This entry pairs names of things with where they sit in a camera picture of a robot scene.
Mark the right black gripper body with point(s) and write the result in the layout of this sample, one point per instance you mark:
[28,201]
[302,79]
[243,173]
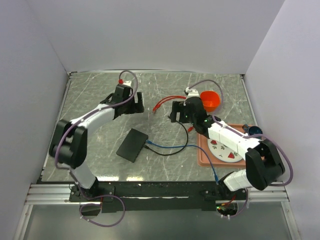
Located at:
[189,117]

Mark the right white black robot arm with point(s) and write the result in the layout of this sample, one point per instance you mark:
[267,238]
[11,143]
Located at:
[263,164]

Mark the blue ceramic mug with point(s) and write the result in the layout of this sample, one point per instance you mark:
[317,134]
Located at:
[252,129]

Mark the aluminium frame rail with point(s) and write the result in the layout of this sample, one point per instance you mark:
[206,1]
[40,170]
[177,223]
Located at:
[59,194]

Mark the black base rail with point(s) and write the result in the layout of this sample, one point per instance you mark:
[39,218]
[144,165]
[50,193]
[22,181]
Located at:
[114,196]

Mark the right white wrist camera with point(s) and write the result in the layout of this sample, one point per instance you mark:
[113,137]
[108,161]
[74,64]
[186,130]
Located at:
[191,92]

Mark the orange plastic cup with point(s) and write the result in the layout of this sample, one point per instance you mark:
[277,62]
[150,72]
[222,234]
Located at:
[210,100]

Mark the black network switch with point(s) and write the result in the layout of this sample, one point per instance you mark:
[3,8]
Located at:
[132,145]

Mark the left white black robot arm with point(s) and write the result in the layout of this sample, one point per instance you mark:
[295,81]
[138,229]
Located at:
[69,143]

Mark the white strawberry plate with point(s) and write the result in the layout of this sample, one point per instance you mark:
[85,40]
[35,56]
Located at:
[222,152]

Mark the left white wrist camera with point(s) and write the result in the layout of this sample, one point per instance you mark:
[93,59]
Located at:
[127,83]

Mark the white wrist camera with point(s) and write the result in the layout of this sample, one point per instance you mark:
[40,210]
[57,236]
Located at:
[127,83]
[191,92]

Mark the salmon pink tray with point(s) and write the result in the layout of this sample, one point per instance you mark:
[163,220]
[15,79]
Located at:
[207,155]

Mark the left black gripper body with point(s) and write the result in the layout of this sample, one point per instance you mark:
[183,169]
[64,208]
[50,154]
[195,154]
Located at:
[130,106]

